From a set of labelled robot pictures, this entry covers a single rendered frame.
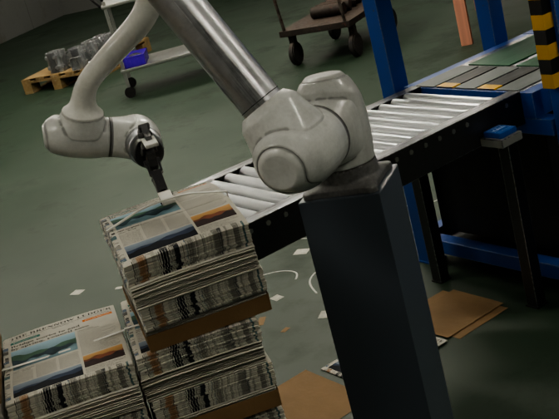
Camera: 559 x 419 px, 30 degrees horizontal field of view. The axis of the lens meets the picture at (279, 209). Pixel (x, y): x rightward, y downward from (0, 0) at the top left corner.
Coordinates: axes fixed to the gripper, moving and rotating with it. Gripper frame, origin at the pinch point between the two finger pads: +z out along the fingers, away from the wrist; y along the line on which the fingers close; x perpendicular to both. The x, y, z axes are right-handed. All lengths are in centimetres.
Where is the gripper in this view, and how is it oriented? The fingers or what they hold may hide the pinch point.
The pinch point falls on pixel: (160, 172)
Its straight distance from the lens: 237.2
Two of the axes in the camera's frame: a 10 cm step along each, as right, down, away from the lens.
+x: -9.4, 3.1, -1.7
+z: 2.6, 3.1, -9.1
